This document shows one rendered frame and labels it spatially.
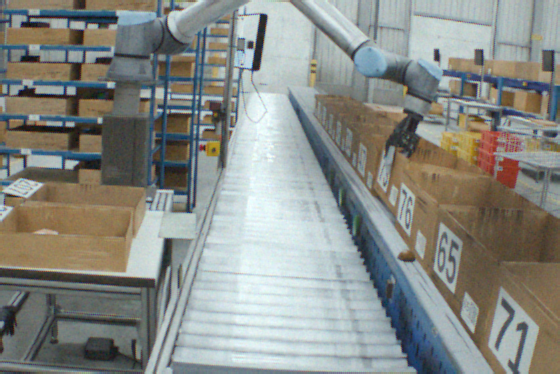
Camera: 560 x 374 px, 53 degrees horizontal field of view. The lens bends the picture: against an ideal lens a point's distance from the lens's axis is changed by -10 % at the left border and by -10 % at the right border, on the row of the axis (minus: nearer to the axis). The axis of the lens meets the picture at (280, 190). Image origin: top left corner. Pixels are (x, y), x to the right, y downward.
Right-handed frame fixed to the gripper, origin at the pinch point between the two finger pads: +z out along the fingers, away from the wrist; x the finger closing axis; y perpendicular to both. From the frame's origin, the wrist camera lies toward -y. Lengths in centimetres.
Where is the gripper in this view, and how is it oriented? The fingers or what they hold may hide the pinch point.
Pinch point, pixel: (390, 170)
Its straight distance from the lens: 194.8
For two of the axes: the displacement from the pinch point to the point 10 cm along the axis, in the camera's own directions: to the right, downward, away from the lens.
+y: 0.3, 2.2, -9.7
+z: -3.3, 9.2, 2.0
